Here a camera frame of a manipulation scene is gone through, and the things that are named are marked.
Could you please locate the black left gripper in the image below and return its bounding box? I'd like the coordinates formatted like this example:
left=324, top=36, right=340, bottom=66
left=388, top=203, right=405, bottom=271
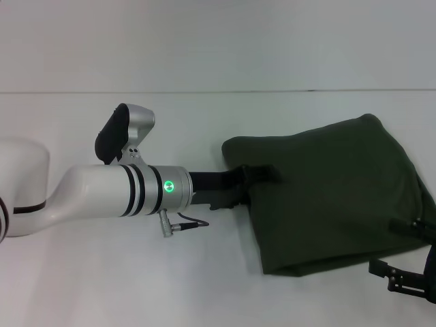
left=188, top=163, right=282, bottom=211

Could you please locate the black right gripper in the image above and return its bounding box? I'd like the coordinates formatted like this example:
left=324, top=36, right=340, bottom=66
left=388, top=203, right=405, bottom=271
left=368, top=218, right=436, bottom=302

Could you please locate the dark green t-shirt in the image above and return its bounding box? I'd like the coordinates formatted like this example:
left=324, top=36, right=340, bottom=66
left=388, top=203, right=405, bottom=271
left=221, top=113, right=436, bottom=279

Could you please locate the red-brown left arm cable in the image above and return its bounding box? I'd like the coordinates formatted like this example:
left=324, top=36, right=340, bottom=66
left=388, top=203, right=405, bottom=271
left=170, top=213, right=210, bottom=230

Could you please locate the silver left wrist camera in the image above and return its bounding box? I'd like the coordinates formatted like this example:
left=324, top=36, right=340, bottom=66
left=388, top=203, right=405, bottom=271
left=93, top=103, right=157, bottom=167

